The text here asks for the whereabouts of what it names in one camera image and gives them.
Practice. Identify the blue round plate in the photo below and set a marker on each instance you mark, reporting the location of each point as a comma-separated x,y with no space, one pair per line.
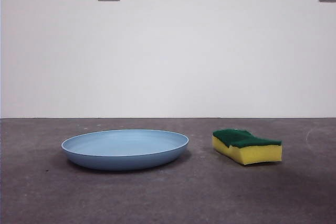
123,153

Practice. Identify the yellow sponge with green pad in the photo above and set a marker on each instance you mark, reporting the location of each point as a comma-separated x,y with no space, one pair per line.
258,154

